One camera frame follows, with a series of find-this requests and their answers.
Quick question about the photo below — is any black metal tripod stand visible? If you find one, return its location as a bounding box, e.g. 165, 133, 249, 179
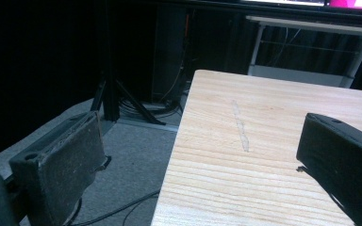
90, 0, 167, 126

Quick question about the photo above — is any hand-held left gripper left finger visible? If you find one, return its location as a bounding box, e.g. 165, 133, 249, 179
8, 110, 112, 226

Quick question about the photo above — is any dark computer tower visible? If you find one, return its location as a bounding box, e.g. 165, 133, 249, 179
151, 6, 190, 104

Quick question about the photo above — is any white metal frame table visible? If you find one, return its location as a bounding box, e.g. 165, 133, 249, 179
245, 15, 362, 89

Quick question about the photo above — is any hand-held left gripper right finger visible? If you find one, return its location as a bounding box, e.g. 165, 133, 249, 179
295, 112, 362, 226

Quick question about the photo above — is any bundle of black cables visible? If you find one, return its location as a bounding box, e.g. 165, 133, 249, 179
118, 93, 185, 119

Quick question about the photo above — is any monitor screen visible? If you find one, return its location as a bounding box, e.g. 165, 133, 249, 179
240, 0, 362, 11

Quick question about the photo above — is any black floor cable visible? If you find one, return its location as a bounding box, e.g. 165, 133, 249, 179
63, 189, 161, 226

